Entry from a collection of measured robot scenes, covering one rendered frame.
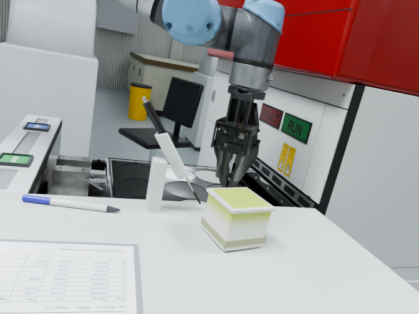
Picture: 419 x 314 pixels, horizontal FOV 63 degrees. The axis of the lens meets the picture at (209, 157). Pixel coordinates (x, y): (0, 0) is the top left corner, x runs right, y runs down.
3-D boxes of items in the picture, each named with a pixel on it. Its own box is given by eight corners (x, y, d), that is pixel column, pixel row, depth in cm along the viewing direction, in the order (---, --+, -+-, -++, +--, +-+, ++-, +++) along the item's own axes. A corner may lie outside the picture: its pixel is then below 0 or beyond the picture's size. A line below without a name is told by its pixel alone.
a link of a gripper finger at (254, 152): (229, 169, 70) (238, 128, 67) (231, 167, 71) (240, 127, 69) (252, 176, 69) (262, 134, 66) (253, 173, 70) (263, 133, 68)
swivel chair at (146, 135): (179, 180, 341) (197, 80, 314) (189, 210, 282) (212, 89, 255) (113, 174, 324) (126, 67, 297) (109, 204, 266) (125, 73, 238)
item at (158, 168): (178, 204, 59) (191, 130, 56) (182, 215, 56) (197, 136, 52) (142, 202, 57) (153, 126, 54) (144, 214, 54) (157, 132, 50)
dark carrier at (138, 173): (227, 171, 106) (227, 169, 105) (279, 228, 75) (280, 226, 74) (111, 162, 94) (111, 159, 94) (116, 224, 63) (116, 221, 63)
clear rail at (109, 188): (110, 161, 96) (110, 157, 95) (115, 231, 62) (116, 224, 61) (105, 161, 95) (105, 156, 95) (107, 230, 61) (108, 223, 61)
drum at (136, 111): (125, 114, 594) (129, 81, 578) (146, 117, 606) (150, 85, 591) (126, 119, 561) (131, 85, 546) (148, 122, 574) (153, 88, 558)
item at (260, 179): (231, 179, 114) (236, 152, 112) (300, 256, 74) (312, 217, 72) (226, 179, 114) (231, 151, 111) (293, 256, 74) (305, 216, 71)
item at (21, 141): (58, 162, 107) (62, 118, 103) (22, 273, 57) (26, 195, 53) (25, 159, 104) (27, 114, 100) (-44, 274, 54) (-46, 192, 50)
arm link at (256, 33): (240, 0, 64) (285, 9, 64) (229, 60, 67) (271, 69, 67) (240, -8, 57) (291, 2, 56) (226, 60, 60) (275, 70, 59)
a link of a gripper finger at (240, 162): (220, 198, 67) (229, 153, 65) (227, 189, 73) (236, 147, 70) (235, 202, 66) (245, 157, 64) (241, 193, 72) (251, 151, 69)
